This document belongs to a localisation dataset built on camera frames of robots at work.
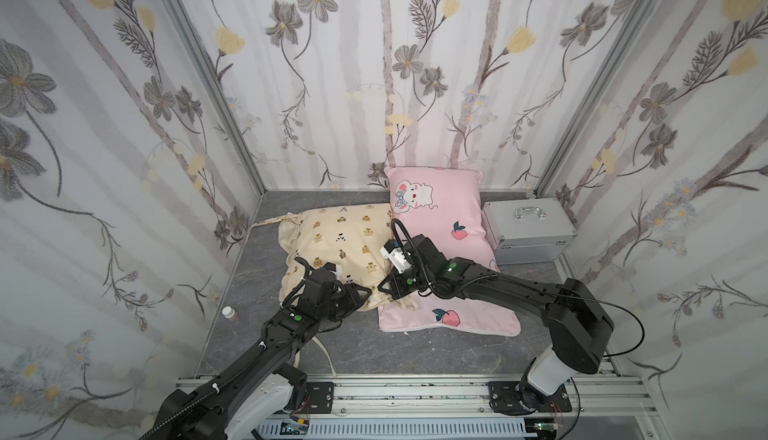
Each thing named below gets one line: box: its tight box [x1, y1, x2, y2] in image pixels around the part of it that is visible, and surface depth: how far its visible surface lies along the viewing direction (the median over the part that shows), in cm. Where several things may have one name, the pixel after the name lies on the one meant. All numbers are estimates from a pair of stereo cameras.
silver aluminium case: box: [482, 198, 577, 265], surface depth 95 cm
